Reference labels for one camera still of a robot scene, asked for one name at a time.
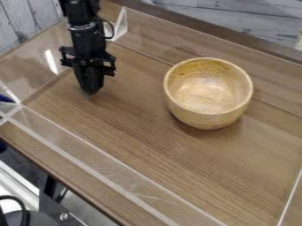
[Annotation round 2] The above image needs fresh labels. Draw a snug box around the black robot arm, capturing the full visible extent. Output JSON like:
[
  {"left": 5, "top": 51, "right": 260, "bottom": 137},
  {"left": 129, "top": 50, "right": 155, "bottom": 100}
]
[{"left": 58, "top": 0, "right": 116, "bottom": 94}]

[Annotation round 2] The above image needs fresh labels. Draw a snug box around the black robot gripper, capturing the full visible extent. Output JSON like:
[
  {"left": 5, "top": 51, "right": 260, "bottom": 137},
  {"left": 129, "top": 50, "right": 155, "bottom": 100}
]
[{"left": 58, "top": 22, "right": 116, "bottom": 94}]

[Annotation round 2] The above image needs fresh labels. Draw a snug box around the blue object at edge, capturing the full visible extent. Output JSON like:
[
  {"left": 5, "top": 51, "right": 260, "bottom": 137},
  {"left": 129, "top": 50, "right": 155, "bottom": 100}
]
[{"left": 0, "top": 94, "right": 14, "bottom": 102}]

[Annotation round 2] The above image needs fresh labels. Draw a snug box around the light wooden bowl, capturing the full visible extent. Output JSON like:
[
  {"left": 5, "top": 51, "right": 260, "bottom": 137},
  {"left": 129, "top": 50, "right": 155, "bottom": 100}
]
[{"left": 163, "top": 57, "right": 253, "bottom": 130}]

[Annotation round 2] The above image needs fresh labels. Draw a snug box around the black table leg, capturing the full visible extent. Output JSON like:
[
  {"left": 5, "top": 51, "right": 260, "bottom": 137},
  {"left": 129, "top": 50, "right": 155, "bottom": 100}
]
[{"left": 44, "top": 176, "right": 57, "bottom": 199}]

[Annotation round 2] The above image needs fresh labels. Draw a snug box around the black cable loop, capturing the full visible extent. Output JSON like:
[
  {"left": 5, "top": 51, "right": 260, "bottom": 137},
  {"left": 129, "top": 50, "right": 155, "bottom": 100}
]
[{"left": 0, "top": 195, "right": 30, "bottom": 226}]

